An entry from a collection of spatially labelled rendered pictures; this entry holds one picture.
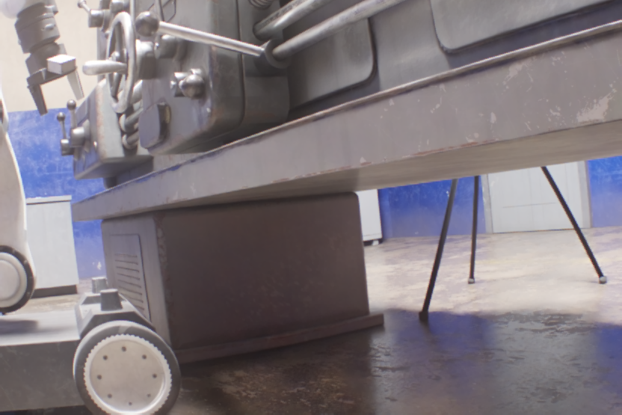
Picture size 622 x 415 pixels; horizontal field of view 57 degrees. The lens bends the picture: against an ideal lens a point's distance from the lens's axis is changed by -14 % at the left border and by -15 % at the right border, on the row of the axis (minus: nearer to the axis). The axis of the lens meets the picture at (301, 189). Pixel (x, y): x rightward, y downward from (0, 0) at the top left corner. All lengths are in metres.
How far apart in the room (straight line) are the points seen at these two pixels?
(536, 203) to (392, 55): 4.02
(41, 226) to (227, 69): 2.80
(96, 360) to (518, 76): 0.88
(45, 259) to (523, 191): 3.38
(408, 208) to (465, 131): 5.55
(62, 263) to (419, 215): 3.41
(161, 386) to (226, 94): 0.52
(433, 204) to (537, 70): 5.34
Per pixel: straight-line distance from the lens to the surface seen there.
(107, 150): 1.85
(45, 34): 1.29
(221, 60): 1.02
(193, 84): 0.92
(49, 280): 3.74
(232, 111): 1.02
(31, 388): 1.22
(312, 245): 1.84
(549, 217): 4.80
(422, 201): 5.91
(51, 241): 3.74
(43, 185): 5.10
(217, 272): 1.72
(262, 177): 0.85
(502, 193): 5.11
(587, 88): 0.45
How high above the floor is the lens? 0.37
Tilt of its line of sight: 2 degrees up
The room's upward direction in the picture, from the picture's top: 6 degrees counter-clockwise
